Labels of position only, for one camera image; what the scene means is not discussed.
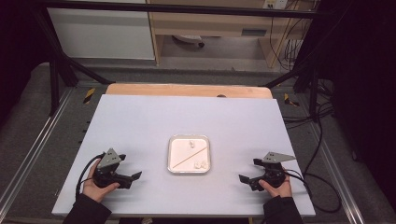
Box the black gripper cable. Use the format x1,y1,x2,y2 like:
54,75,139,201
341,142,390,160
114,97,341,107
75,152,106,202
283,169,343,215

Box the white cabinet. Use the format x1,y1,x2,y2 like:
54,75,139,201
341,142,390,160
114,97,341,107
46,0,156,61

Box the thin wooden skewer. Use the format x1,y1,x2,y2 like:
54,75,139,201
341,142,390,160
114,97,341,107
173,146,208,170

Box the square white tray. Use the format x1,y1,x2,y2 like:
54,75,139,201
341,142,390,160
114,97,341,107
166,133,212,175

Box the wooden table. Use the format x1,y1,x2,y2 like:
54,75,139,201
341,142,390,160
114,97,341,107
105,82,275,100

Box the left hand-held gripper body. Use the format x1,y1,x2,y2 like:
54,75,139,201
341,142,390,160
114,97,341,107
92,147,134,189

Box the white chair base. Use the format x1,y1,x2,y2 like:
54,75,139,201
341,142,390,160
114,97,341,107
172,34,205,49

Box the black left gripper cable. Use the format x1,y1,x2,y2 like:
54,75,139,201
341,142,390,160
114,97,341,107
75,152,106,202

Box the black metal frame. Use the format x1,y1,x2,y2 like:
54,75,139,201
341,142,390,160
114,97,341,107
31,0,331,118

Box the person's right hand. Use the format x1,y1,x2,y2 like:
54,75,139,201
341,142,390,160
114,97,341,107
259,167,293,199

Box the hanging black cables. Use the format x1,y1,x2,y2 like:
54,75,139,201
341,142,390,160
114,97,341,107
269,0,312,72

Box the black floor cables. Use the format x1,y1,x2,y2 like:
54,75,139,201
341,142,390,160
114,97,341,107
281,78,335,175

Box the light wooden desk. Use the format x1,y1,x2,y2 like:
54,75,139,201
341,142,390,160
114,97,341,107
146,0,318,69

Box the aluminium floor rail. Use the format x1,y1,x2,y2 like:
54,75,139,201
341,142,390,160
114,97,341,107
0,88,74,204
307,120,365,224

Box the white power strip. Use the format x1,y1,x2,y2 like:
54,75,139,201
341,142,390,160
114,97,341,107
262,0,289,10

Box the white table board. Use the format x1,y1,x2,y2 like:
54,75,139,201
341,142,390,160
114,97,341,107
50,93,317,218

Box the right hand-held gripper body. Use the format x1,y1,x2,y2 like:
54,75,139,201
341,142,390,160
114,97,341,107
248,151,297,192

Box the person's left hand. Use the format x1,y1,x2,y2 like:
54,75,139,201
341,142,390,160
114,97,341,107
81,159,121,203

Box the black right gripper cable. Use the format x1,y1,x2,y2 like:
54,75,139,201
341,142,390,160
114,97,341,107
283,169,343,215

